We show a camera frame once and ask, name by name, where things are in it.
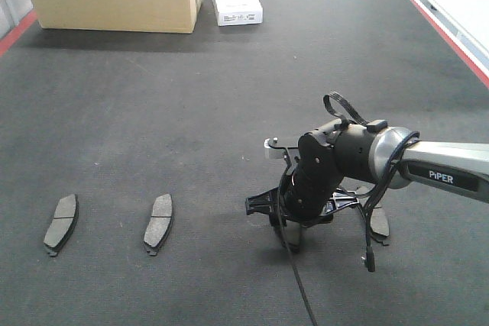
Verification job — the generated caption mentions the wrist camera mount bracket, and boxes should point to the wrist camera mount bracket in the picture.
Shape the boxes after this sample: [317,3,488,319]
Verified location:
[264,137,300,162]

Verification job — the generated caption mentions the black conveyor belt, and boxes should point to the black conveyor belt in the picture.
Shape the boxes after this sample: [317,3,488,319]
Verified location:
[1,0,488,325]

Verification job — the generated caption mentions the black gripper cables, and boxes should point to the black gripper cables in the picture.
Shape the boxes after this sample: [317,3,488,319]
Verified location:
[277,91,421,326]

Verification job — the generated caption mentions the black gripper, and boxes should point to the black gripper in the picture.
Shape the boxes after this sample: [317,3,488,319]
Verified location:
[245,119,377,222]

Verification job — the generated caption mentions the silver Piper robot arm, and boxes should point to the silver Piper robot arm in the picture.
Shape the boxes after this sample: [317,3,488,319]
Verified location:
[245,119,488,227]

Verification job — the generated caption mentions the grey brake pad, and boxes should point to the grey brake pad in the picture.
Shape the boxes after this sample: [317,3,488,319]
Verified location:
[355,186,390,247]
[43,194,79,257]
[274,221,303,253]
[143,193,173,257]

